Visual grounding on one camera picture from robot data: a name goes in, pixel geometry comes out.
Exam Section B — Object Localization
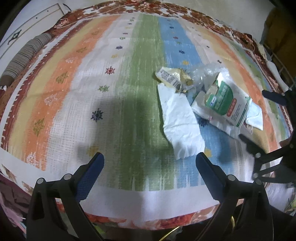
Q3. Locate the white metal footboard rail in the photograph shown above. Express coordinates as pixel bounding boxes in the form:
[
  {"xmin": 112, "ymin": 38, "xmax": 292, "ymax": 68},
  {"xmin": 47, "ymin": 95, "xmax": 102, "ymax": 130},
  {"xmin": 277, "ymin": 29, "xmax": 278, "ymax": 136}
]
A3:
[{"xmin": 264, "ymin": 44, "xmax": 293, "ymax": 93}]

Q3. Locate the clear plastic bag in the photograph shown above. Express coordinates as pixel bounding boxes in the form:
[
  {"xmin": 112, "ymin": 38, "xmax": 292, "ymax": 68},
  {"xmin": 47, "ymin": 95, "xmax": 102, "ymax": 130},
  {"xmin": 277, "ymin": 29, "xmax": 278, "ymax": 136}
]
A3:
[{"xmin": 189, "ymin": 64, "xmax": 223, "ymax": 90}]

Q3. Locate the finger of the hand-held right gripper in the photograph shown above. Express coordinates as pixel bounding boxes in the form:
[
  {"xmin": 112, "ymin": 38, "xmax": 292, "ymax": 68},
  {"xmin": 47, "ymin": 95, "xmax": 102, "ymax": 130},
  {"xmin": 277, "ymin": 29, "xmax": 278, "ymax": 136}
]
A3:
[
  {"xmin": 262, "ymin": 88, "xmax": 296, "ymax": 107},
  {"xmin": 239, "ymin": 133, "xmax": 296, "ymax": 184}
]

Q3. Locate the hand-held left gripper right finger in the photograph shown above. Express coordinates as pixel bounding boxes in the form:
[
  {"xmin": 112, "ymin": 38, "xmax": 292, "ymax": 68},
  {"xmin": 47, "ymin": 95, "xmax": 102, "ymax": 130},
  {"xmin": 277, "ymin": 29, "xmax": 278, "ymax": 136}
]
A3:
[{"xmin": 195, "ymin": 152, "xmax": 275, "ymax": 241}]

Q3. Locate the striped colourful mat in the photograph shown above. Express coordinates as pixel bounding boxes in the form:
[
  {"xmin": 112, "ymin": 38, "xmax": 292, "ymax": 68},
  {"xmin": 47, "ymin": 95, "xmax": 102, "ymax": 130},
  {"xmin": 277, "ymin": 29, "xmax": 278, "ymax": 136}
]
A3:
[{"xmin": 0, "ymin": 9, "xmax": 293, "ymax": 220}]

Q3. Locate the green patterned cloth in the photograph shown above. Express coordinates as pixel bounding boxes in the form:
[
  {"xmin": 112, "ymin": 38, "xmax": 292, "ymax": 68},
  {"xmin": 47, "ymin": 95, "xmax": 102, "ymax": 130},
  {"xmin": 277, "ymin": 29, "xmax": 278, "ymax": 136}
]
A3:
[{"xmin": 94, "ymin": 222, "xmax": 110, "ymax": 241}]

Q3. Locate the dark bucket with yellow rim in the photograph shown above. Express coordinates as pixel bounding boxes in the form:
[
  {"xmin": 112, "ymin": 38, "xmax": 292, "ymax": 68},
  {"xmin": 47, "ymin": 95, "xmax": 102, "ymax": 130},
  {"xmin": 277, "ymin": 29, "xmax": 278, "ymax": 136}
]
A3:
[{"xmin": 159, "ymin": 215, "xmax": 236, "ymax": 241}]

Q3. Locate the blue face mask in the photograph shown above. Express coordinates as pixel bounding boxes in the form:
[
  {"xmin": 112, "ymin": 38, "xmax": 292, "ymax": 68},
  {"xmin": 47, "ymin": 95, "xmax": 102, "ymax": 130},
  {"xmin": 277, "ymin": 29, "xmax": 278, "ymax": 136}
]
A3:
[{"xmin": 242, "ymin": 102, "xmax": 264, "ymax": 131}]

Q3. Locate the yellow green wrapper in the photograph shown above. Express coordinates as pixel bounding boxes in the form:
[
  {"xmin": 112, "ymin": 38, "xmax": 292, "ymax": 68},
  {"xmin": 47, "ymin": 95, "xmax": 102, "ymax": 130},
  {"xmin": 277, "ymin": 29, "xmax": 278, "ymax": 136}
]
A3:
[{"xmin": 154, "ymin": 66, "xmax": 194, "ymax": 92}]

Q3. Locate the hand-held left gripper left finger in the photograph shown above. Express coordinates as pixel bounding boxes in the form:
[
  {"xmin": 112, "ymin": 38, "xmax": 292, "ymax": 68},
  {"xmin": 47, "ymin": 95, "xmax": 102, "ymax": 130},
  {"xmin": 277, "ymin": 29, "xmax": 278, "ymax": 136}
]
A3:
[{"xmin": 26, "ymin": 152, "xmax": 105, "ymax": 241}]

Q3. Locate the green white package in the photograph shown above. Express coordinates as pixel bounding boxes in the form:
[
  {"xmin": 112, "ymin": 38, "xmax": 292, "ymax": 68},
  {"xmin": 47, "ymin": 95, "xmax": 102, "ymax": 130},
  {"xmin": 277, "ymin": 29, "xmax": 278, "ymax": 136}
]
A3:
[{"xmin": 191, "ymin": 72, "xmax": 253, "ymax": 140}]

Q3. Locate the white tissue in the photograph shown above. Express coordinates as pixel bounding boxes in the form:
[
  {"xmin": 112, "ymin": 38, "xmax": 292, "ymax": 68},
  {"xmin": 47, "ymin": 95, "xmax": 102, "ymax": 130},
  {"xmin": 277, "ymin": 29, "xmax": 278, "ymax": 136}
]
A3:
[{"xmin": 157, "ymin": 83, "xmax": 206, "ymax": 161}]

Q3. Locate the floral brown red blanket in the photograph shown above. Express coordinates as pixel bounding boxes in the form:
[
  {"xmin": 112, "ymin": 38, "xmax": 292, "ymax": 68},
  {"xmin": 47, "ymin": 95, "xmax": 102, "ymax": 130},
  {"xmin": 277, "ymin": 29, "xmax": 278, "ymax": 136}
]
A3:
[{"xmin": 0, "ymin": 0, "xmax": 296, "ymax": 231}]

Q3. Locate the grey brown rolled pillow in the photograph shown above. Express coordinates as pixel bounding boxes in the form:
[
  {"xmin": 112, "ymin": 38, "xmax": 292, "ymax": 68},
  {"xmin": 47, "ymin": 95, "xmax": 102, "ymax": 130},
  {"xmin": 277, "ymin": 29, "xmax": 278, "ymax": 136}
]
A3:
[{"xmin": 0, "ymin": 33, "xmax": 53, "ymax": 87}]

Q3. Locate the hanging yellow garment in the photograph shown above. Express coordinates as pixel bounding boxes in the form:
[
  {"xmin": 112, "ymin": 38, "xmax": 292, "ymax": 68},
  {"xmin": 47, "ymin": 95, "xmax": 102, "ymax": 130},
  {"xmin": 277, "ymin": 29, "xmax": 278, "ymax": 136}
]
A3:
[{"xmin": 264, "ymin": 7, "xmax": 296, "ymax": 71}]

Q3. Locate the white cloth on rail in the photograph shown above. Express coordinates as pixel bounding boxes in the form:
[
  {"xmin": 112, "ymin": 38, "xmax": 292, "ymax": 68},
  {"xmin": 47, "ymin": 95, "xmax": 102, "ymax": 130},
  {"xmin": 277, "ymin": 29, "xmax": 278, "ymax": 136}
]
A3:
[{"xmin": 257, "ymin": 44, "xmax": 289, "ymax": 91}]

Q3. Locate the white metal headboard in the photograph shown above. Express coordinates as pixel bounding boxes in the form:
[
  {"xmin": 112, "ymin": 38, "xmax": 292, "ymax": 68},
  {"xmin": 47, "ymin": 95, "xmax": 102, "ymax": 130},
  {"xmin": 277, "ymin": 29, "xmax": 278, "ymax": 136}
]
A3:
[{"xmin": 0, "ymin": 2, "xmax": 71, "ymax": 59}]

